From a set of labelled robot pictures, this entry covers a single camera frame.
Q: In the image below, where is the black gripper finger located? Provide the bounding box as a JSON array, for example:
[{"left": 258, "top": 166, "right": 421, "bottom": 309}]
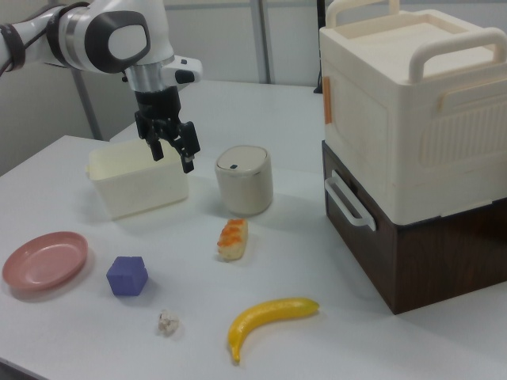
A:
[
  {"left": 148, "top": 118, "right": 165, "bottom": 162},
  {"left": 172, "top": 121, "right": 200, "bottom": 174}
]

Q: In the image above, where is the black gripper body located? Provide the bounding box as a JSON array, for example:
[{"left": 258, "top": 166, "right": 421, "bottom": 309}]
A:
[{"left": 133, "top": 87, "right": 188, "bottom": 140}]

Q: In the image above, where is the toy bread with orange topping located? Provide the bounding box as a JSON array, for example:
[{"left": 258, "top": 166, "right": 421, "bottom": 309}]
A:
[{"left": 216, "top": 218, "right": 250, "bottom": 263}]

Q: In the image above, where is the pink plate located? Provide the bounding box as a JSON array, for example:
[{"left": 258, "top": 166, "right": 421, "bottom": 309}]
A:
[{"left": 2, "top": 231, "right": 90, "bottom": 293}]

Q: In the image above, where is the white open plastic box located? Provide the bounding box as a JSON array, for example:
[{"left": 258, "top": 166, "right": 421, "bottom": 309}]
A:
[{"left": 86, "top": 138, "right": 190, "bottom": 221}]

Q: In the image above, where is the small cream trash can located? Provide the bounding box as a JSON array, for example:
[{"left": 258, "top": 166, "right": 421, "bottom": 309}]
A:
[{"left": 215, "top": 145, "right": 274, "bottom": 216}]

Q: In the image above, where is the purple cube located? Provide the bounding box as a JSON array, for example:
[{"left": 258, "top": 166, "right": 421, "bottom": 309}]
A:
[{"left": 105, "top": 256, "right": 150, "bottom": 298}]

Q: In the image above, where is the orange strip on microwave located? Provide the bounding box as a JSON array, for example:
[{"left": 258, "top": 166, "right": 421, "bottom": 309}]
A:
[{"left": 322, "top": 76, "right": 334, "bottom": 125}]

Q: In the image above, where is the crumpled white paper ball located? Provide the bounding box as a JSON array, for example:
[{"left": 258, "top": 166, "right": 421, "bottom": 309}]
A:
[{"left": 157, "top": 310, "right": 180, "bottom": 336}]

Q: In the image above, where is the yellow toy banana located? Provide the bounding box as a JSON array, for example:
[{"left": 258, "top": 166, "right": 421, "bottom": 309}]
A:
[{"left": 227, "top": 297, "right": 320, "bottom": 364}]

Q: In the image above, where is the dark brown wooden drawer box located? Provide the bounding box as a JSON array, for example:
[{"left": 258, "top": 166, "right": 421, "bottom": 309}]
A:
[{"left": 321, "top": 140, "right": 507, "bottom": 316}]

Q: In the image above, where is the dark brown arm strap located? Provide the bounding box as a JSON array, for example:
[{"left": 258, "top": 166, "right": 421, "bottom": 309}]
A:
[{"left": 1, "top": 23, "right": 27, "bottom": 70}]

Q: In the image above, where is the white drawer handle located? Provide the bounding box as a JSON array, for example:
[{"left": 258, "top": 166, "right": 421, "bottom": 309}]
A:
[{"left": 324, "top": 169, "right": 377, "bottom": 231}]

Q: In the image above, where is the cream toy microwave with handles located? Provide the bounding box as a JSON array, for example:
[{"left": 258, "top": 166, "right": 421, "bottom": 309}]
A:
[{"left": 318, "top": 0, "right": 507, "bottom": 218}]

